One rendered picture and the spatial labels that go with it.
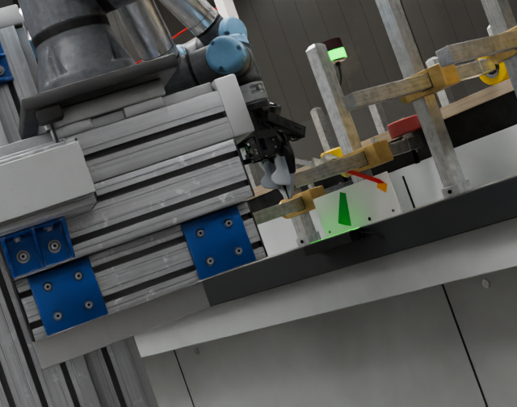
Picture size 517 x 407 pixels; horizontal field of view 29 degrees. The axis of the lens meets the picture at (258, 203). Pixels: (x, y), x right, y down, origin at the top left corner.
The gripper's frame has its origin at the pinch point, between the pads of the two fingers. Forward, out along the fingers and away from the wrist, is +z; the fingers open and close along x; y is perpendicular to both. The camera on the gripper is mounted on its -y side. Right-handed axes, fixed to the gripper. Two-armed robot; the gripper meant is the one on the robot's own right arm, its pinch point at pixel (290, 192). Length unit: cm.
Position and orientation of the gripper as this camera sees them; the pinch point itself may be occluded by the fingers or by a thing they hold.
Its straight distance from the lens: 214.5
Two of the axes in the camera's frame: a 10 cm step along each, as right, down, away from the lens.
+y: -7.3, 2.2, -6.4
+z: 3.3, 9.4, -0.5
